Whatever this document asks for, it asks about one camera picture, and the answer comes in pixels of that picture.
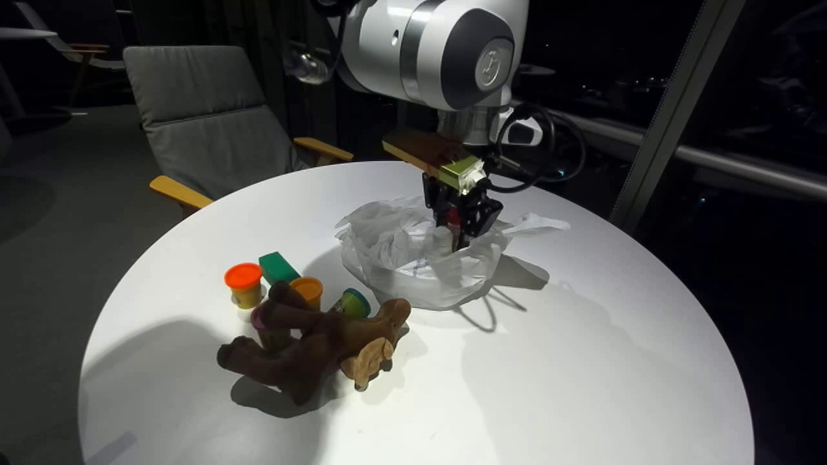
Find grey chair wooden armrests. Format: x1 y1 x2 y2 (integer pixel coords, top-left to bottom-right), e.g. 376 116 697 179
122 43 356 211

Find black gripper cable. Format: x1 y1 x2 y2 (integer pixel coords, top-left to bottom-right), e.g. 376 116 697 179
489 102 590 196

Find brown reindeer plush toy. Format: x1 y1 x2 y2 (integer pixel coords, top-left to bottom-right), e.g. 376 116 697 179
214 280 416 409

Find white plastic bag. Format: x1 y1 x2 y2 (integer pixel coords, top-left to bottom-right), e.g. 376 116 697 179
333 200 573 312

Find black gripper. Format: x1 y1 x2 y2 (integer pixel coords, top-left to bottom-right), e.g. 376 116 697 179
421 171 506 254

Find green block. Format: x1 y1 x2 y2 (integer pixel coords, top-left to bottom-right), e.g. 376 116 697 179
257 250 303 286

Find teal lid dough container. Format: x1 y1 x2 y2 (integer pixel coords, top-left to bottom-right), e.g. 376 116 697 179
333 286 376 321

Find metal window railing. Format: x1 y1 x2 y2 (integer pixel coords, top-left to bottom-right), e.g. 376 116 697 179
515 0 827 232

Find wrist camera on wooden plate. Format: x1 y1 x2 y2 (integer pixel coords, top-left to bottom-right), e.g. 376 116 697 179
379 129 489 195

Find red-orange lid dough container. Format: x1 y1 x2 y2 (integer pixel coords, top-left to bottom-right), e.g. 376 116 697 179
222 262 267 312

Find yellow-orange lid dough container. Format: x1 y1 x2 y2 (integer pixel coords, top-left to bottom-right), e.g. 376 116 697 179
288 273 326 312

